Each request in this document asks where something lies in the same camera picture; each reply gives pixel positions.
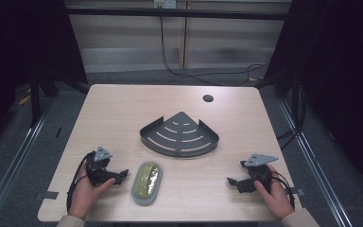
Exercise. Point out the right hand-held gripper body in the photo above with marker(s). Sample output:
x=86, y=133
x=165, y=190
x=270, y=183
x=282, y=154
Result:
x=258, y=172

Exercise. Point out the black table grommet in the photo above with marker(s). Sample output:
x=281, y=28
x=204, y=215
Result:
x=208, y=98

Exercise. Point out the white wall power outlet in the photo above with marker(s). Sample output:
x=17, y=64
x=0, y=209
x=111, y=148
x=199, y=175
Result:
x=164, y=3

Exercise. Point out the small black floor item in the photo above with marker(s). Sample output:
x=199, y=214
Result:
x=58, y=132

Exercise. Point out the dark grey corner shelf rack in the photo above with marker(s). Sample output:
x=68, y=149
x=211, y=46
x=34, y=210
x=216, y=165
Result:
x=179, y=138

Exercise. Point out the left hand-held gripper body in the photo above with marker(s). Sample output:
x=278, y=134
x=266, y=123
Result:
x=98, y=171

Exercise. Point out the dark curtain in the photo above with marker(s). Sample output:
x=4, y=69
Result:
x=22, y=47
x=337, y=78

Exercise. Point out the yellow scrap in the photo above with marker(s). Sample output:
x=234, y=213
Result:
x=24, y=100

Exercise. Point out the grey tape piece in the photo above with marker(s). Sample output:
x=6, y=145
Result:
x=48, y=195
x=297, y=191

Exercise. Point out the person's right hand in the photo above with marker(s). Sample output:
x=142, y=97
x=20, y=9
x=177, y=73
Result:
x=277, y=200

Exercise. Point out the black horizontal bar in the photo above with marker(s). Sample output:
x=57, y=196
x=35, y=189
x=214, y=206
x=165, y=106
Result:
x=176, y=13

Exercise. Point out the green oval packet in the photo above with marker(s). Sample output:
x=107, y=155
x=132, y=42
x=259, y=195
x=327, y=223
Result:
x=136, y=197

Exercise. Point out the yellow-green soap bar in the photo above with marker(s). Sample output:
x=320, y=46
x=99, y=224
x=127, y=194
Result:
x=147, y=181

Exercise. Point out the person's left hand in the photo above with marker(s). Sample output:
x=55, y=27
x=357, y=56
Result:
x=83, y=197

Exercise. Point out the metal floor rail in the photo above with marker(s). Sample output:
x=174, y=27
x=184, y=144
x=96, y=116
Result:
x=11, y=170
x=315, y=170

